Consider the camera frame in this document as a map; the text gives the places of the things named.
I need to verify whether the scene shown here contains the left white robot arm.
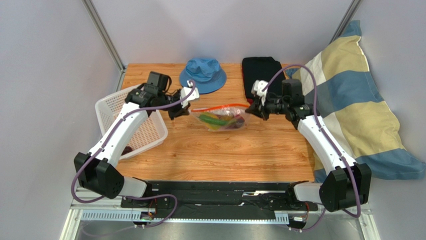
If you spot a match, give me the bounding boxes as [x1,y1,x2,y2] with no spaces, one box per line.
[71,72,200,204]

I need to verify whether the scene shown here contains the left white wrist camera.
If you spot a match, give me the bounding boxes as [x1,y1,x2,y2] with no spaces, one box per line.
[180,80,200,108]

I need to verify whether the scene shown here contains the clear orange-zip bag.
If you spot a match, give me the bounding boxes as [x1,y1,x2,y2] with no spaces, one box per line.
[190,103,251,132]

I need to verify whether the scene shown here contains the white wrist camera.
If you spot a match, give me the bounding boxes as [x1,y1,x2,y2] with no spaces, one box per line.
[180,80,200,108]
[251,80,269,106]

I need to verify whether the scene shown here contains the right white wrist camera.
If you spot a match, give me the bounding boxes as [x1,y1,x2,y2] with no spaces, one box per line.
[251,80,269,106]

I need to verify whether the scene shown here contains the blue yellow checked pillow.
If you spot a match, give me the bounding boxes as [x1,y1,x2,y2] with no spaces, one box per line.
[286,20,426,180]

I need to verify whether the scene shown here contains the blue bucket hat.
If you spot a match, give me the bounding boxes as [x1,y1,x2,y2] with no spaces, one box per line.
[179,57,227,95]

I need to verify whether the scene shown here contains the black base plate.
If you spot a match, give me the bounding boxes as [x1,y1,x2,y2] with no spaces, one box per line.
[120,181,319,220]

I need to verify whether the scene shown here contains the yellow green mango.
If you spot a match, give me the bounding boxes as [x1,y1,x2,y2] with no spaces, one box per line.
[198,112,219,130]

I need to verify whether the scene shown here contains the green chili pepper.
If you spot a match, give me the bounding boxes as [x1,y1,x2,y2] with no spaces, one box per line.
[198,114,229,126]

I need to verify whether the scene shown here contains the left aluminium corner post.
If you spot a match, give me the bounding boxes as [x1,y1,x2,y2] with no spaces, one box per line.
[82,0,127,91]

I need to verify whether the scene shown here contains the right aluminium corner post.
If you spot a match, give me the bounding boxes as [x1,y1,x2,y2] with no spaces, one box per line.
[329,0,363,43]

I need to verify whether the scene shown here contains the aluminium frame rail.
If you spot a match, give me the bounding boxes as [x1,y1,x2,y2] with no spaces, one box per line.
[60,197,380,240]

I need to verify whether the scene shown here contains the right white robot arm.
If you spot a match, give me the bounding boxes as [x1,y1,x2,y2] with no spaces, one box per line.
[245,79,372,216]

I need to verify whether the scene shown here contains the aluminium corner post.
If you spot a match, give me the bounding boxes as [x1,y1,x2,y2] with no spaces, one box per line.
[82,0,127,91]
[329,0,363,43]

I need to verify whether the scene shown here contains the black folded cloth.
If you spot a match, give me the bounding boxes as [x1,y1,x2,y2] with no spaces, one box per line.
[241,56,283,104]

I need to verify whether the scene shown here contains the white plastic basket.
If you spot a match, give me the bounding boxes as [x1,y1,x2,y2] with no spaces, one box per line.
[95,85,168,160]

